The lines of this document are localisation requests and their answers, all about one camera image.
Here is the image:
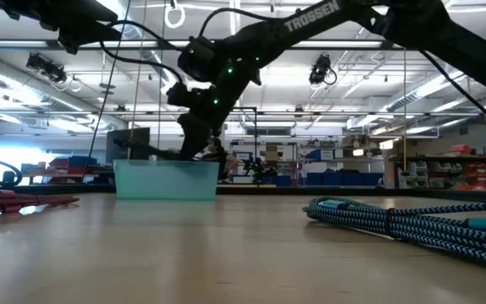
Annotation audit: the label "white hanging ring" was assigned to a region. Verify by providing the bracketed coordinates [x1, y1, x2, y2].
[164, 0, 186, 30]

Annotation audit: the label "red braided USB-C cable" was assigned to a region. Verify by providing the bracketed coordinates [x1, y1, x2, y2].
[0, 189, 81, 214]

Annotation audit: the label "black overhead camera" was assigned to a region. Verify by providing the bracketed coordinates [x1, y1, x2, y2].
[25, 52, 68, 84]
[308, 53, 338, 86]

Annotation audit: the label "thin black hanging cable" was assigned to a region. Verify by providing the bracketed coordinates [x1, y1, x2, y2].
[81, 0, 133, 183]

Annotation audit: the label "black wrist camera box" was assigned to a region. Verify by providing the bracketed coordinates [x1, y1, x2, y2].
[166, 81, 192, 108]

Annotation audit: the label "red and blue storage bins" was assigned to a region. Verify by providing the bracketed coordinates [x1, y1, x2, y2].
[47, 155, 99, 176]

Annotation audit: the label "blue storage bins row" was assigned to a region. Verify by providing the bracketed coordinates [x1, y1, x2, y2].
[305, 170, 385, 187]

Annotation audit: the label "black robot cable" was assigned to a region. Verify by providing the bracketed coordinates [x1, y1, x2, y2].
[99, 19, 185, 85]
[418, 50, 486, 141]
[197, 7, 278, 38]

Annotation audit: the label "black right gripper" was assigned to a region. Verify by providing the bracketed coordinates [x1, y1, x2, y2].
[177, 79, 240, 162]

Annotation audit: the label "shelf with red bins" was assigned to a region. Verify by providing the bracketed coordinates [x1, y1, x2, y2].
[388, 143, 486, 192]

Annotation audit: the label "teal blue braided USB-C cable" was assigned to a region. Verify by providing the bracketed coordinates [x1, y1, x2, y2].
[302, 195, 486, 272]

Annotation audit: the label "cardboard box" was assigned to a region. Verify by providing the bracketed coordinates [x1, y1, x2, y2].
[264, 145, 284, 162]

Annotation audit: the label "teal translucent plastic bin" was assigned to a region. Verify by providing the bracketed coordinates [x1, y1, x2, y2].
[113, 159, 220, 201]

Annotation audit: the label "person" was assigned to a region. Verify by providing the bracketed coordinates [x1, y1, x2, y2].
[200, 137, 241, 182]

